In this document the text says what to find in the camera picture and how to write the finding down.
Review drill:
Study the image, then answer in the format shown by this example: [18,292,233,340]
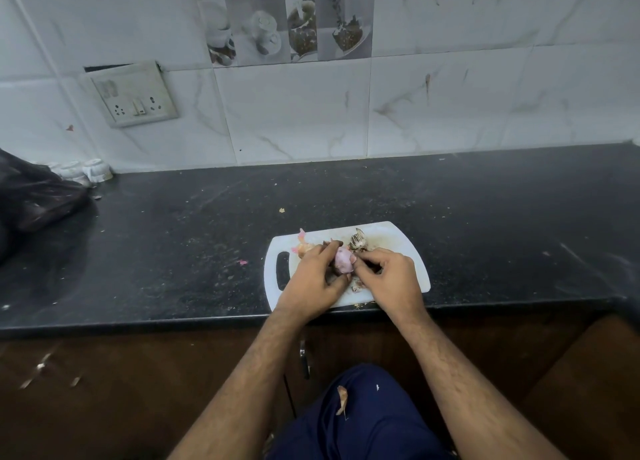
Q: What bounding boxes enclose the person's right hand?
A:
[352,247,431,329]

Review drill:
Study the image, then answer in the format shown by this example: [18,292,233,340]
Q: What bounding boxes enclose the person's left hand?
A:
[272,239,354,325]

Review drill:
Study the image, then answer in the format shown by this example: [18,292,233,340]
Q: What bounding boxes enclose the white plastic cutting board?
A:
[263,221,432,312]

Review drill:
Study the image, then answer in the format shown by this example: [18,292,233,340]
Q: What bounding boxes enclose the small red onion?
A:
[333,247,359,275]

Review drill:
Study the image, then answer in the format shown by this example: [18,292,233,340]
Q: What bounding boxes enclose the person's right forearm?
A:
[397,314,569,460]

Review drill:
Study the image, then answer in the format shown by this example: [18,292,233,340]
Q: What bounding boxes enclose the person's left forearm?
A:
[167,304,311,460]

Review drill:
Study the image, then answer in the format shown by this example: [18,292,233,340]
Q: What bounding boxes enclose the person's navy shorts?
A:
[267,364,451,460]

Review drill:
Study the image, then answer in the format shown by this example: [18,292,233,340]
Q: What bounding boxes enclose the black plastic bag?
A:
[0,147,92,265]

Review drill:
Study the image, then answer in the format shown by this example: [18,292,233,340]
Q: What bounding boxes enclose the beige switch socket plate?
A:
[87,60,179,129]

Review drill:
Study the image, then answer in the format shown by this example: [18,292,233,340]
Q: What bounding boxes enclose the printed decorative wall tile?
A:
[189,0,376,69]

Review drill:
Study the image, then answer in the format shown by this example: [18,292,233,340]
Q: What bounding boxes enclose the long silver drawer handle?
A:
[19,352,53,391]

